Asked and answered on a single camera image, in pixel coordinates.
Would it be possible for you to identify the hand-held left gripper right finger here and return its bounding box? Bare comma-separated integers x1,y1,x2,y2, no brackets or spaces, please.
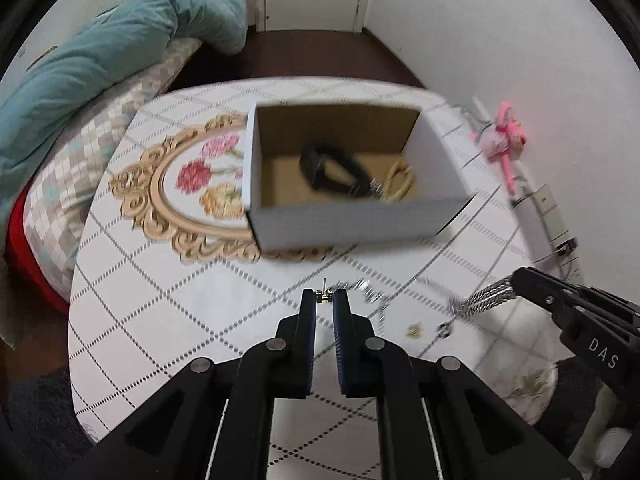
333,289,583,480

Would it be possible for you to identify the gold bracelet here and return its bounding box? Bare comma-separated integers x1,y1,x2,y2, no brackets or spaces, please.
381,156,417,204

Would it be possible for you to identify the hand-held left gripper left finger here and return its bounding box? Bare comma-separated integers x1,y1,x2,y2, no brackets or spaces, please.
65,289,318,480

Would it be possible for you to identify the thick silver chain bracelet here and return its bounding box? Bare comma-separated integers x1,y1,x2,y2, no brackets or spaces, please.
447,279,519,320

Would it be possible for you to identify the dark rug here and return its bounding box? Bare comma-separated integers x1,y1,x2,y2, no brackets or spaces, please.
0,364,98,480

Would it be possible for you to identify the teal duvet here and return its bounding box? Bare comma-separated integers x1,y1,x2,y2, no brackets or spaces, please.
0,0,255,213

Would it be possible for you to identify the pink toy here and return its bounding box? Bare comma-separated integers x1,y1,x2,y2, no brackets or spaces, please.
471,101,529,197

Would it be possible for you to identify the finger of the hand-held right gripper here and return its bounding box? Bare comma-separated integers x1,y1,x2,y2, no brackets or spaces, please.
549,305,640,380
512,266,640,322

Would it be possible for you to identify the thin silver chain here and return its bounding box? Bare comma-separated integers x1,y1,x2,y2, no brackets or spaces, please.
334,279,397,322

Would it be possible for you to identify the white cardboard box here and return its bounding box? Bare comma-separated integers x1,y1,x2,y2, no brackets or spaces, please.
244,101,477,252

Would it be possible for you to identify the red bed base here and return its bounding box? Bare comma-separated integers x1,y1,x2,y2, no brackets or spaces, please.
4,189,72,317

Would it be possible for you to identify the checkered pillow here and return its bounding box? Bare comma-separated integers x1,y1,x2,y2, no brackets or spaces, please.
22,36,205,302

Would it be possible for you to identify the black bracelet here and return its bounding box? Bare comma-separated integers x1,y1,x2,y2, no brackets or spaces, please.
299,143,380,199

